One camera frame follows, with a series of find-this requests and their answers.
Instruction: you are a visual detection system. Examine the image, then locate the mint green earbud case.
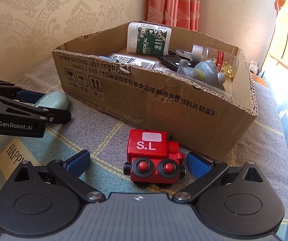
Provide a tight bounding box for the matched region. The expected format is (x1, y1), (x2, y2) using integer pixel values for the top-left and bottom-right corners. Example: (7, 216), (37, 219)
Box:
(34, 91), (69, 110)

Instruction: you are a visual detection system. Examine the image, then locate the red toy train car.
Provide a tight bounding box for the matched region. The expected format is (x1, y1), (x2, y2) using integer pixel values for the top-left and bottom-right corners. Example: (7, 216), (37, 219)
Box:
(123, 129), (186, 188)

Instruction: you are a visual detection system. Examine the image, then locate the staples box with barcode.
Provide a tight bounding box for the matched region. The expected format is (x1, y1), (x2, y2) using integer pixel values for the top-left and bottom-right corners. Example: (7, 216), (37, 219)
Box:
(110, 53), (159, 68)

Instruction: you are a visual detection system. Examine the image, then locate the grey rubber monster toy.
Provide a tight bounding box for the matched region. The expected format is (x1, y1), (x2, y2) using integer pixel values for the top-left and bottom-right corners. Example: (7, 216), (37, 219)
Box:
(177, 59), (225, 91)

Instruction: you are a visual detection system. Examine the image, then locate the glass jar silver lid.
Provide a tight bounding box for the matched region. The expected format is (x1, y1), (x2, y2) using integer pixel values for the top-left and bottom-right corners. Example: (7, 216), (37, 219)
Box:
(191, 45), (239, 79)

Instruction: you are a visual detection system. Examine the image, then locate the black digital timer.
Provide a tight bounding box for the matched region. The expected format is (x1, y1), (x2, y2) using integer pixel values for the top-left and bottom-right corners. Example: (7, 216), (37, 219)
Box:
(158, 54), (182, 72)

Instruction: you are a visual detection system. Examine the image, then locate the white medical bottle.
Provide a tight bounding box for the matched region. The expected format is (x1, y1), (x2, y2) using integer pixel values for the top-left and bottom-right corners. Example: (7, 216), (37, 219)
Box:
(126, 22), (172, 56)

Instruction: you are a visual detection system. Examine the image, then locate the checkered blanket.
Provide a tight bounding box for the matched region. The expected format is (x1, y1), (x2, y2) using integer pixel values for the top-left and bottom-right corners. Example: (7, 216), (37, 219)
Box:
(0, 57), (288, 241)

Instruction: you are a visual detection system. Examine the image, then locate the cardboard box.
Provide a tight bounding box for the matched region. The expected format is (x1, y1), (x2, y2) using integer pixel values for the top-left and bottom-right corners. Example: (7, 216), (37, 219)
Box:
(52, 23), (258, 159)

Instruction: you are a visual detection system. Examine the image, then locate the pink curtain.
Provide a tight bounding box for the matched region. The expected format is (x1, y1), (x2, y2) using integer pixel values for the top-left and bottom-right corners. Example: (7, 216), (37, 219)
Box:
(147, 0), (200, 31)

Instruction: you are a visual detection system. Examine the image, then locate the white wall socket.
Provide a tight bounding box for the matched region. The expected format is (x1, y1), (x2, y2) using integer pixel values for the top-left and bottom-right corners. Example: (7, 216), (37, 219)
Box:
(249, 60), (259, 75)

